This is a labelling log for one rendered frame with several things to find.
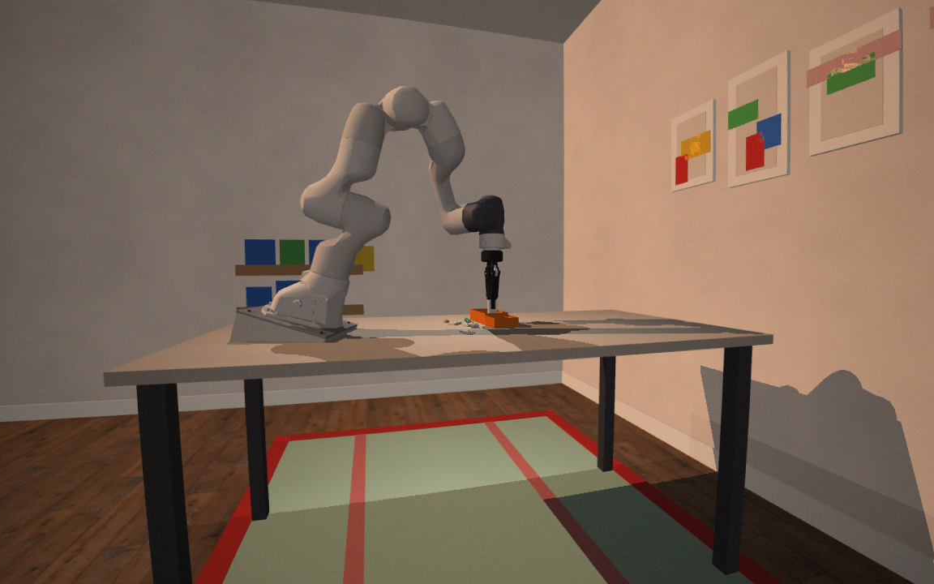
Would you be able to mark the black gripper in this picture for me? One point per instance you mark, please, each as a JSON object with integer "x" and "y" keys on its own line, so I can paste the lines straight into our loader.
{"x": 492, "y": 277}

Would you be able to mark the orange rack of three bins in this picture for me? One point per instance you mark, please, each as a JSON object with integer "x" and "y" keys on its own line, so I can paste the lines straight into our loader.
{"x": 498, "y": 320}

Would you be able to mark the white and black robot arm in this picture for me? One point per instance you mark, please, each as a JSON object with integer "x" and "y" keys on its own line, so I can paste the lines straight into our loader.
{"x": 320, "y": 295}

